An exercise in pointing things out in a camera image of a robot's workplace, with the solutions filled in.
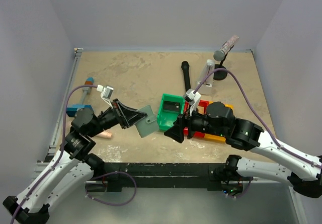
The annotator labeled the blue toy block hammer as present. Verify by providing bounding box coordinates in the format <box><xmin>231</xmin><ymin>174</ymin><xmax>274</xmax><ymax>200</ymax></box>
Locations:
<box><xmin>66</xmin><ymin>77</ymin><xmax>94</xmax><ymax>117</ymax></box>

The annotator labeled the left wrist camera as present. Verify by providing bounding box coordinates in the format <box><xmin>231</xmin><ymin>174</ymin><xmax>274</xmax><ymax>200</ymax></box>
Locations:
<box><xmin>97</xmin><ymin>85</ymin><xmax>114</xmax><ymax>107</ymax></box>

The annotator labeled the yellow plastic bin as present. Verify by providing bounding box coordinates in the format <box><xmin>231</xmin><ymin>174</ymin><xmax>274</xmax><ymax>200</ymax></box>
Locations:
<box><xmin>205</xmin><ymin>104</ymin><xmax>234</xmax><ymax>144</ymax></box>

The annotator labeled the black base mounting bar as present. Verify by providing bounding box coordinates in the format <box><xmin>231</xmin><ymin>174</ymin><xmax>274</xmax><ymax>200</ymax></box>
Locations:
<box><xmin>74</xmin><ymin>162</ymin><xmax>245</xmax><ymax>192</ymax></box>

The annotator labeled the black handheld microphone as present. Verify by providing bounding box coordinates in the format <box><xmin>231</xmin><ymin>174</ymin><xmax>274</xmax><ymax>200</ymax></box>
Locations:
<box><xmin>181</xmin><ymin>61</ymin><xmax>191</xmax><ymax>91</ymax></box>

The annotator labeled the white metronome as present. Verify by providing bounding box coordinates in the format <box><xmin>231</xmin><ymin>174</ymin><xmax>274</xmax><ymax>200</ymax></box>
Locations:
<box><xmin>197</xmin><ymin>59</ymin><xmax>215</xmax><ymax>95</ymax></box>

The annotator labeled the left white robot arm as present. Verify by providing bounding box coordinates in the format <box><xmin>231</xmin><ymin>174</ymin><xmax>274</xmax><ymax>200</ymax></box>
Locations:
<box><xmin>3</xmin><ymin>99</ymin><xmax>147</xmax><ymax>223</ymax></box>

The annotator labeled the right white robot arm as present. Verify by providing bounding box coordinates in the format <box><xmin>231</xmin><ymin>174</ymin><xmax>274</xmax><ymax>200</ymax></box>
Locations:
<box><xmin>164</xmin><ymin>102</ymin><xmax>321</xmax><ymax>198</ymax></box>

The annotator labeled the black VIP card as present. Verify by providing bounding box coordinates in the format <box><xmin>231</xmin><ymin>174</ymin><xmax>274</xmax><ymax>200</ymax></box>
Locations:
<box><xmin>163</xmin><ymin>101</ymin><xmax>181</xmax><ymax>113</ymax></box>

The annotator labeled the red plastic bin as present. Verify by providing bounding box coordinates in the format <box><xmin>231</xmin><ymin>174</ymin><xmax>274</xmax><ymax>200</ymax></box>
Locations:
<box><xmin>184</xmin><ymin>100</ymin><xmax>210</xmax><ymax>138</ymax></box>

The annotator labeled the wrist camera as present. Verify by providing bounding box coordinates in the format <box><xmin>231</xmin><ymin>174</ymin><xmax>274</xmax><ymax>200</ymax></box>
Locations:
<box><xmin>183</xmin><ymin>89</ymin><xmax>201</xmax><ymax>116</ymax></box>
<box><xmin>97</xmin><ymin>85</ymin><xmax>114</xmax><ymax>107</ymax></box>

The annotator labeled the sage green card holder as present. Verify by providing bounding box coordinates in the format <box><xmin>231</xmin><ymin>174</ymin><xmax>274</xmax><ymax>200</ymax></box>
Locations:
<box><xmin>135</xmin><ymin>105</ymin><xmax>159</xmax><ymax>138</ymax></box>

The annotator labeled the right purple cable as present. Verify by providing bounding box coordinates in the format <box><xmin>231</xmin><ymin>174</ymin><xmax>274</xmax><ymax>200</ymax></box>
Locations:
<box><xmin>193</xmin><ymin>67</ymin><xmax>322</xmax><ymax>199</ymax></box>

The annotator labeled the silver microphone on stand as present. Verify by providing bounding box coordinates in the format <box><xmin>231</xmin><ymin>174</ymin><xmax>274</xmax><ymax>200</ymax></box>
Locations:
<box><xmin>213</xmin><ymin>35</ymin><xmax>239</xmax><ymax>61</ymax></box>

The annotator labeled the beige wooden handle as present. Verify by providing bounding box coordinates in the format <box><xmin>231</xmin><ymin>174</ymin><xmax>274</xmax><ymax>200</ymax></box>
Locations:
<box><xmin>97</xmin><ymin>131</ymin><xmax>112</xmax><ymax>139</ymax></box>

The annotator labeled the green plastic bin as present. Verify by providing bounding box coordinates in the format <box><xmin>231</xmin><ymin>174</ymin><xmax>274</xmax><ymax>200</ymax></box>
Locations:
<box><xmin>157</xmin><ymin>94</ymin><xmax>185</xmax><ymax>132</ymax></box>

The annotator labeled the aluminium frame rail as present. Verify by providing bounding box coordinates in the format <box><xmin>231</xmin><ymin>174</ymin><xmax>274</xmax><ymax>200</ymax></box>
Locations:
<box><xmin>32</xmin><ymin>48</ymin><xmax>84</xmax><ymax>181</ymax></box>

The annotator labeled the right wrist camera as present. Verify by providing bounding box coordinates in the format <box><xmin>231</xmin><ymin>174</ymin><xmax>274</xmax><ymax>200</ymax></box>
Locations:
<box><xmin>183</xmin><ymin>89</ymin><xmax>201</xmax><ymax>116</ymax></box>

